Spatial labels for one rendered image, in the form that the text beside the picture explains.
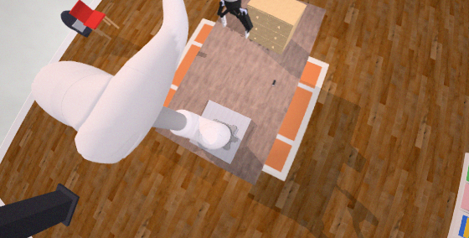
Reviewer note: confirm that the light wooden chest of drawers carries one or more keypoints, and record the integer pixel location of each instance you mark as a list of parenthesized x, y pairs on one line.
[(287, 11)]

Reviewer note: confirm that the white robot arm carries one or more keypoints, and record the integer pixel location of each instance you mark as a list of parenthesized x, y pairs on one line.
[(112, 114)]

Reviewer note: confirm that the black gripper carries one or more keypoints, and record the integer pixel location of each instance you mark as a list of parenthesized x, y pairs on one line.
[(235, 8)]

